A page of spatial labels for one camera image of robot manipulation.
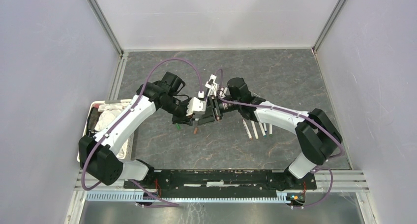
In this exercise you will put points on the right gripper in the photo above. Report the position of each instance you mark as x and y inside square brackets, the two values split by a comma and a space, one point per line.
[213, 110]

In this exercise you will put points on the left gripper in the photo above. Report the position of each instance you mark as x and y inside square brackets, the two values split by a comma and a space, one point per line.
[183, 118]

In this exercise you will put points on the brown capped white marker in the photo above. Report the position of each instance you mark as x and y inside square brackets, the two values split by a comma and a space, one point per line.
[247, 129]

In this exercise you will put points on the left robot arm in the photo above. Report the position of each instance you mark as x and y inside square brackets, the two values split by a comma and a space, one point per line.
[98, 154]

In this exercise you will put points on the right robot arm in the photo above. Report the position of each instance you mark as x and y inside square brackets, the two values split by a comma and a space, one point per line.
[318, 137]

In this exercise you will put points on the white plastic basket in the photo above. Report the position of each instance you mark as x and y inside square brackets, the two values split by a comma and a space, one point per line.
[92, 119]

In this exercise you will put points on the white cloth in basket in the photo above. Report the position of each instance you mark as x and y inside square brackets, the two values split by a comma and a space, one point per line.
[108, 112]

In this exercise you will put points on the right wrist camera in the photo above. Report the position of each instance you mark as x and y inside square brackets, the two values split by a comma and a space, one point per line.
[212, 86]

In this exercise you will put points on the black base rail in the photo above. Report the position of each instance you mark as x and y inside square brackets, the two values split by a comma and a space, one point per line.
[227, 183]

